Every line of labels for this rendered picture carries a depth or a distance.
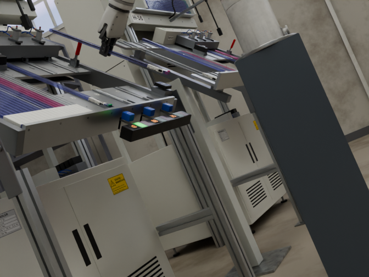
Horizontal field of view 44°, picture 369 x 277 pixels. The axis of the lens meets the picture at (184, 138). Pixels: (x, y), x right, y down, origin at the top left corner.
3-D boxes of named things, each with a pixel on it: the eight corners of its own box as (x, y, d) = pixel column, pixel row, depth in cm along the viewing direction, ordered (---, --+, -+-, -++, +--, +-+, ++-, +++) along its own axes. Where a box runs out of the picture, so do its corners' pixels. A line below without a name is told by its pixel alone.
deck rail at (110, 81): (173, 115, 163) (177, 99, 161) (170, 116, 161) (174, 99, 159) (33, 60, 192) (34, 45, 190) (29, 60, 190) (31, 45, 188)
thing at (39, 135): (171, 116, 161) (175, 97, 158) (22, 155, 104) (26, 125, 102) (167, 115, 161) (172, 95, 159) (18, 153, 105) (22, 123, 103)
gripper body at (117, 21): (119, 0, 159) (110, 31, 163) (102, -1, 150) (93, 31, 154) (137, 9, 157) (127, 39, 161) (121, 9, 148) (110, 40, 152)
